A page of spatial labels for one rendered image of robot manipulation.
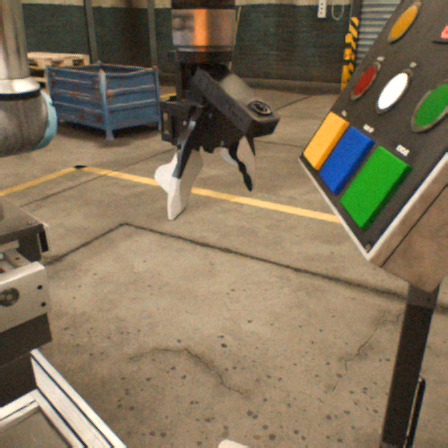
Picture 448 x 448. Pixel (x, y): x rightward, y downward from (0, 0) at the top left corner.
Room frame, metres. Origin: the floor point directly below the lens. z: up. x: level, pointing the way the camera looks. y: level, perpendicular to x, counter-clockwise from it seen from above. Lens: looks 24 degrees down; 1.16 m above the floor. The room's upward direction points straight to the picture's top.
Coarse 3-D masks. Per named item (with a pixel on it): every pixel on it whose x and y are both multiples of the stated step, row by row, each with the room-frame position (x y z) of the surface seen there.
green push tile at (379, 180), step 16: (368, 160) 0.47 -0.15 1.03; (384, 160) 0.44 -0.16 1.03; (400, 160) 0.41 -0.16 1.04; (368, 176) 0.44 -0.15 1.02; (384, 176) 0.42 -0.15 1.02; (400, 176) 0.40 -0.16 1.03; (352, 192) 0.45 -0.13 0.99; (368, 192) 0.42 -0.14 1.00; (384, 192) 0.40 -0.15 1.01; (352, 208) 0.43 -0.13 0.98; (368, 208) 0.40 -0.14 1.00; (368, 224) 0.39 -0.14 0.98
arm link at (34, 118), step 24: (0, 0) 0.82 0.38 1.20; (0, 24) 0.82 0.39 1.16; (0, 48) 0.82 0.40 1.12; (24, 48) 0.86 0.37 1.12; (0, 72) 0.82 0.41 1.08; (24, 72) 0.85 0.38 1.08; (0, 96) 0.81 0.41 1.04; (24, 96) 0.83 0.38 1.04; (0, 120) 0.80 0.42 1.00; (24, 120) 0.83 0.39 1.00; (48, 120) 0.87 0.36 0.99; (0, 144) 0.79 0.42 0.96; (24, 144) 0.83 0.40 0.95; (48, 144) 0.89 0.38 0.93
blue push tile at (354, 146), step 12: (348, 132) 0.56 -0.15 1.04; (360, 132) 0.53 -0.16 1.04; (348, 144) 0.54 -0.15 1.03; (360, 144) 0.51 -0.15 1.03; (372, 144) 0.50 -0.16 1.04; (336, 156) 0.55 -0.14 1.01; (348, 156) 0.52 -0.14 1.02; (360, 156) 0.49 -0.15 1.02; (324, 168) 0.56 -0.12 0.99; (336, 168) 0.53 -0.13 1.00; (348, 168) 0.50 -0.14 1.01; (324, 180) 0.54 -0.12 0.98; (336, 180) 0.50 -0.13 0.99; (336, 192) 0.49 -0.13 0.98
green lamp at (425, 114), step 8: (440, 88) 0.44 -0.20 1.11; (432, 96) 0.44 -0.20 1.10; (440, 96) 0.43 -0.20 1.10; (424, 104) 0.45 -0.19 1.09; (432, 104) 0.43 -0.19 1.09; (440, 104) 0.42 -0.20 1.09; (416, 112) 0.45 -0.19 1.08; (424, 112) 0.44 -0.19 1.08; (432, 112) 0.42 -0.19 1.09; (440, 112) 0.41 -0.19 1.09; (416, 120) 0.44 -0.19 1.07; (424, 120) 0.43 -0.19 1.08; (432, 120) 0.42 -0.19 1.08
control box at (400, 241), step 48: (432, 0) 0.60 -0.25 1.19; (384, 48) 0.65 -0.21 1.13; (432, 48) 0.52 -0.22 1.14; (336, 144) 0.59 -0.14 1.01; (384, 144) 0.47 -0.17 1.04; (432, 144) 0.40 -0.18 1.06; (432, 192) 0.36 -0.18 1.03; (384, 240) 0.36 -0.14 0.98; (432, 240) 0.36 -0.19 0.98; (432, 288) 0.36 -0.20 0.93
